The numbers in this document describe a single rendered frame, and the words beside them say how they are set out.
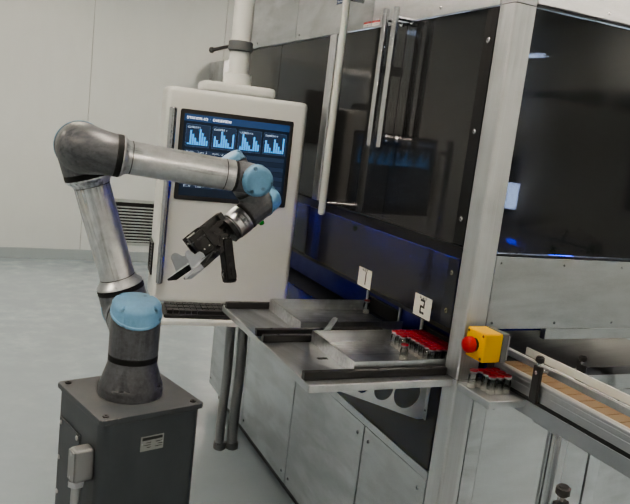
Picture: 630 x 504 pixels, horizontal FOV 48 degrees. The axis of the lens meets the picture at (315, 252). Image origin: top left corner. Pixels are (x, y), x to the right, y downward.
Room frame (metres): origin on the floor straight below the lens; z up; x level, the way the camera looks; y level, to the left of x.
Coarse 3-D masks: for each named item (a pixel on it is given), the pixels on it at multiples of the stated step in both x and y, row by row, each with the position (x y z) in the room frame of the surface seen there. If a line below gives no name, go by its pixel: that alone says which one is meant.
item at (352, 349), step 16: (320, 336) 1.85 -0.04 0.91; (336, 336) 1.93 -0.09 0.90; (352, 336) 1.95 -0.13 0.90; (368, 336) 1.97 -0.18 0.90; (384, 336) 1.99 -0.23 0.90; (336, 352) 1.76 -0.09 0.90; (352, 352) 1.85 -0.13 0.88; (368, 352) 1.86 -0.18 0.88; (384, 352) 1.88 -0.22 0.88; (352, 368) 1.67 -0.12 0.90
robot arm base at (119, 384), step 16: (112, 368) 1.57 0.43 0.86; (128, 368) 1.56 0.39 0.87; (144, 368) 1.57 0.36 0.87; (112, 384) 1.55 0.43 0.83; (128, 384) 1.55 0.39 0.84; (144, 384) 1.56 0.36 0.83; (160, 384) 1.62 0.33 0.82; (112, 400) 1.54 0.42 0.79; (128, 400) 1.54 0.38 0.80; (144, 400) 1.56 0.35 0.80
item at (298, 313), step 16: (272, 304) 2.18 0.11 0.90; (288, 304) 2.23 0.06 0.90; (304, 304) 2.26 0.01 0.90; (320, 304) 2.28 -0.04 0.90; (336, 304) 2.30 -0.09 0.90; (352, 304) 2.33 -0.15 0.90; (288, 320) 2.06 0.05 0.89; (304, 320) 2.12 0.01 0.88; (320, 320) 2.14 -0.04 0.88; (352, 320) 2.18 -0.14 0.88; (368, 320) 2.21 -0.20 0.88
